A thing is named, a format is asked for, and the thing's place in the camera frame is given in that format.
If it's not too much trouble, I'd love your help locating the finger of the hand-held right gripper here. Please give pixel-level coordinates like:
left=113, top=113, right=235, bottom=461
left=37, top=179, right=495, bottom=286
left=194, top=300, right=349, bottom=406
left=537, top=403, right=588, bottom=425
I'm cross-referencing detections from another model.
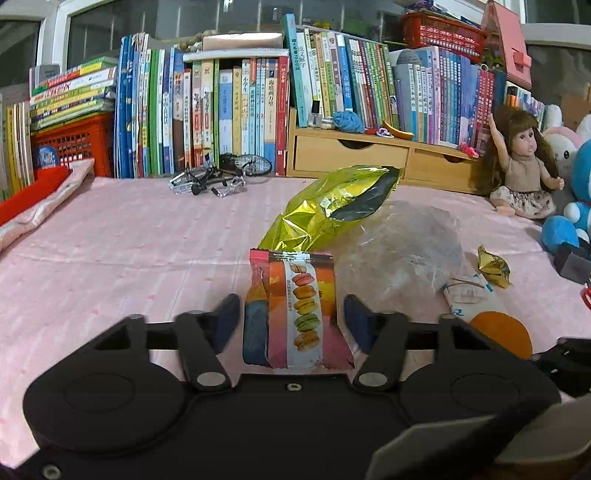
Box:
left=536, top=336, right=591, bottom=398

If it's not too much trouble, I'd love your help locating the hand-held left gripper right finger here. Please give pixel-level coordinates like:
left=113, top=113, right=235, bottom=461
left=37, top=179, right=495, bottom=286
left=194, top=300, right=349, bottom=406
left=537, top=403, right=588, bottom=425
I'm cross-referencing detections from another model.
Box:
left=344, top=294, right=497, bottom=392

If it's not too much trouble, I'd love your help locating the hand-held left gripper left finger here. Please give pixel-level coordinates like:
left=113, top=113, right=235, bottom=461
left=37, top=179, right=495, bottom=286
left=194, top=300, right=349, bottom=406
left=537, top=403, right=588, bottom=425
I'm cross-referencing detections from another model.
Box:
left=90, top=293, right=242, bottom=392

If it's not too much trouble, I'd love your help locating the macaron snack packet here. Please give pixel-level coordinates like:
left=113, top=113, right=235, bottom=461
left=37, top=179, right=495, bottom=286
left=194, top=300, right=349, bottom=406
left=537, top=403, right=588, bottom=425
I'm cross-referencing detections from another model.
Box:
left=242, top=248, right=355, bottom=370

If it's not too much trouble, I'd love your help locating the clear plastic bag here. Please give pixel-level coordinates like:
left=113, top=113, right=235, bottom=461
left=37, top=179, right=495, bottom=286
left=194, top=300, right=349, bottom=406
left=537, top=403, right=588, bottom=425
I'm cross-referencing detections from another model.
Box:
left=335, top=200, right=465, bottom=301

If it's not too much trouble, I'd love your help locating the yellow foil snack bag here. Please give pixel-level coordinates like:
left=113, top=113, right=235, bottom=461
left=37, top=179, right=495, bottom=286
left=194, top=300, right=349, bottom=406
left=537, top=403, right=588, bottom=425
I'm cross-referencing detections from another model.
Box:
left=256, top=165, right=402, bottom=259

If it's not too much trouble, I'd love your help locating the small gold foil wrapper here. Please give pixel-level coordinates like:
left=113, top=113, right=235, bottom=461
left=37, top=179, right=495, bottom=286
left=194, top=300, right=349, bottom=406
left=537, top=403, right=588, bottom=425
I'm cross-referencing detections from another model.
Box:
left=477, top=244, right=512, bottom=289

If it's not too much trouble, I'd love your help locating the row of upright paperback books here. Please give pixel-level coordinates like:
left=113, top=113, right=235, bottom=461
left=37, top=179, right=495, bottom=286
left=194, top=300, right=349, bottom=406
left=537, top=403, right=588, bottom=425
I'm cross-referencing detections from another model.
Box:
left=281, top=14, right=509, bottom=146

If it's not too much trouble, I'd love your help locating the stack of flat books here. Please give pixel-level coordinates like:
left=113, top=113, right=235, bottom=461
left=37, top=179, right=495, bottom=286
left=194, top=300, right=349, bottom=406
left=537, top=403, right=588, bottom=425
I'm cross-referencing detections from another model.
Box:
left=30, top=55, right=118, bottom=132

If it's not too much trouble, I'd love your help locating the row of pale-spined books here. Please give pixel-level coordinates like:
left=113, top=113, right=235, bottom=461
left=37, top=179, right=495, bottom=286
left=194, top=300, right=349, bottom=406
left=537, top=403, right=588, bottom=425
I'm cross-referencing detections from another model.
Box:
left=0, top=92, right=35, bottom=199

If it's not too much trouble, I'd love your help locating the row of thin colourful books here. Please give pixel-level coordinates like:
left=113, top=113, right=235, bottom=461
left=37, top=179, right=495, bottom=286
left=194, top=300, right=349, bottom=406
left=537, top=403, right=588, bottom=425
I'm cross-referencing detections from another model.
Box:
left=505, top=80, right=548, bottom=118

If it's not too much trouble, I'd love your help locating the black cube device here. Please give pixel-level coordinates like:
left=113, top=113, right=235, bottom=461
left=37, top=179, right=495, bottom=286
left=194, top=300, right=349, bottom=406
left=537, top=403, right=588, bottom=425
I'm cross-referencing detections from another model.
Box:
left=553, top=244, right=591, bottom=284

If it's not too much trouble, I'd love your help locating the blue cat plush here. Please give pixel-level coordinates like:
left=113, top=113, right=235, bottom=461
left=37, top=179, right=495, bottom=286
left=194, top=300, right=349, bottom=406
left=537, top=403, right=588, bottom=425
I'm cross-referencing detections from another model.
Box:
left=542, top=141, right=591, bottom=257

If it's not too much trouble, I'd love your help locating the black toy bicycle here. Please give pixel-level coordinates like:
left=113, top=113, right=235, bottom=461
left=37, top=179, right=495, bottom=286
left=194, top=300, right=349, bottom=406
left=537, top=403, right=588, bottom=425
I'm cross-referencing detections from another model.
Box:
left=168, top=152, right=273, bottom=199

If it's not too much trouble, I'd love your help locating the wooden drawer organizer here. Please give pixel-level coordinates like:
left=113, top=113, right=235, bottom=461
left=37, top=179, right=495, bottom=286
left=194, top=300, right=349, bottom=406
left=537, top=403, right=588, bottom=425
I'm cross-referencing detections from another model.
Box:
left=286, top=108, right=483, bottom=195

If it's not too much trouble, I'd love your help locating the yellow toy banana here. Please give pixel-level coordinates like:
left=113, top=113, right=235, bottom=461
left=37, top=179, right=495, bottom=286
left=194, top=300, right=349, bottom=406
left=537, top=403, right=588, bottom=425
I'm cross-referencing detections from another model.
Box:
left=382, top=120, right=415, bottom=140

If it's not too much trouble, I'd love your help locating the blue yarn ball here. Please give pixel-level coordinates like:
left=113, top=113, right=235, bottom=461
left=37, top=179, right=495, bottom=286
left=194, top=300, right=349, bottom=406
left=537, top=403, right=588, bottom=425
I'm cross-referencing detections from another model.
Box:
left=333, top=110, right=365, bottom=134

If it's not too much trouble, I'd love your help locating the pink striped folded cloth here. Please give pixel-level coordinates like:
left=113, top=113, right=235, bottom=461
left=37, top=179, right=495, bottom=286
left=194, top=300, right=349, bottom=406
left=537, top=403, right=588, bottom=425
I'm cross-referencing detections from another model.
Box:
left=0, top=159, right=95, bottom=252

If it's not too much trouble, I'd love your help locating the brown-haired doll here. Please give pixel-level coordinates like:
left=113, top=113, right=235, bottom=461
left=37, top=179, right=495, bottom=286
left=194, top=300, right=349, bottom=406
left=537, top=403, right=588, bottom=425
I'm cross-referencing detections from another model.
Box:
left=471, top=106, right=566, bottom=220

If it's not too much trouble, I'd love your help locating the pink and white plush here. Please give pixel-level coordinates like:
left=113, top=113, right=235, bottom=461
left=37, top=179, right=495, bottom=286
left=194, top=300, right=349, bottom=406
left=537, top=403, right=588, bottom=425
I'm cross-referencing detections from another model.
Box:
left=540, top=104, right=591, bottom=185

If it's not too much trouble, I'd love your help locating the red plastic crate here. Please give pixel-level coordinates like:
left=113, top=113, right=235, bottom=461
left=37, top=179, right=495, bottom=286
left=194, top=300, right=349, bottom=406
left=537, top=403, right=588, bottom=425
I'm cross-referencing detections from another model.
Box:
left=30, top=113, right=116, bottom=178

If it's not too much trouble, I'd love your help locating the red folded blanket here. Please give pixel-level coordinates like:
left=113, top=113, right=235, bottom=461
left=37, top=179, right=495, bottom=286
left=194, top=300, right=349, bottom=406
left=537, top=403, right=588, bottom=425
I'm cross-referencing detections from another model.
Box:
left=0, top=166, right=72, bottom=227

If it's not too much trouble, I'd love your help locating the blue round object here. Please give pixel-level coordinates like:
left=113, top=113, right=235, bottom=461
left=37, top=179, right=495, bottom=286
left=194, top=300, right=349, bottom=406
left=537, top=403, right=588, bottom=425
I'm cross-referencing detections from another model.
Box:
left=34, top=145, right=61, bottom=169

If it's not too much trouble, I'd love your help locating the tan cardboard box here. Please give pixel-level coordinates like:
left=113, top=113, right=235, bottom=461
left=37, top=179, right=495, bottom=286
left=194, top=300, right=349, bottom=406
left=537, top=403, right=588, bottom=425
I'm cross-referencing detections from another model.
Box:
left=561, top=92, right=591, bottom=132

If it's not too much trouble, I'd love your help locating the brown cardboard box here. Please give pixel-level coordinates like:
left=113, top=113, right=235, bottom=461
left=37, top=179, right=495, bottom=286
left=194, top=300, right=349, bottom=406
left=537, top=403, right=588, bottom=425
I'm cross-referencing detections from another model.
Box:
left=202, top=33, right=283, bottom=51

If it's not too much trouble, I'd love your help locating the red plastic basket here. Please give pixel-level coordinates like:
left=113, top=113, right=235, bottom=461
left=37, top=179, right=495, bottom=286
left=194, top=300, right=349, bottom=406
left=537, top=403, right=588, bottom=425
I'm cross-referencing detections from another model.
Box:
left=401, top=11, right=488, bottom=58

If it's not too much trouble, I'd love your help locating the small grey box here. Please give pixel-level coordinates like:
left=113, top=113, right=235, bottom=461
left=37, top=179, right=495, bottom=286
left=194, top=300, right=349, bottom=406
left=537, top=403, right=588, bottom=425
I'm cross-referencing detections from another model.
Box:
left=30, top=65, right=61, bottom=88

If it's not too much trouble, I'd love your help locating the pink toy house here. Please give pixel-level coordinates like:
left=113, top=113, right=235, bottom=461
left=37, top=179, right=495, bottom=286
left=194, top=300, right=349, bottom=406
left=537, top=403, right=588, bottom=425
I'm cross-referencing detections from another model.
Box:
left=480, top=0, right=534, bottom=90

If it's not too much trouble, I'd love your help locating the blue flat book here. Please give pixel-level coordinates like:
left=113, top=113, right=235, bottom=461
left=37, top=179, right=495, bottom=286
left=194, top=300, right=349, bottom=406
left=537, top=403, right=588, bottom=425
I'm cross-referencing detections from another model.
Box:
left=406, top=0, right=485, bottom=24

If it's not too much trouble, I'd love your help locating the wooden bead string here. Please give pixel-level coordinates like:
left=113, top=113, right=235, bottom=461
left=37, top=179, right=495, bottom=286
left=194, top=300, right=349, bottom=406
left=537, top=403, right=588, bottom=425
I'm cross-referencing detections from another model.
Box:
left=178, top=31, right=218, bottom=52

